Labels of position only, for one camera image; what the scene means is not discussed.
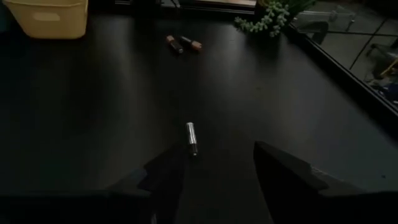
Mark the black copper-top AA battery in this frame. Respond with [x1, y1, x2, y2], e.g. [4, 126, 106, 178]
[165, 34, 184, 54]
[179, 35, 203, 52]

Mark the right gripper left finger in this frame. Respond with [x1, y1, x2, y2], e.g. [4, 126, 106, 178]
[138, 143, 193, 224]

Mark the potted green succulent plant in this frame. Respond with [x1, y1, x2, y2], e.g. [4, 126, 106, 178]
[233, 0, 317, 38]

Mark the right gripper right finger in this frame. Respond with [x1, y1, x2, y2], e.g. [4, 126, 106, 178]
[253, 141, 329, 224]

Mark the silver black AAA battery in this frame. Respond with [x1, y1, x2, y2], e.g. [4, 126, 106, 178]
[185, 121, 199, 156]

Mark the yellow plastic tray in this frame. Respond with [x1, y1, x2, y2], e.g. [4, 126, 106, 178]
[2, 0, 90, 40]

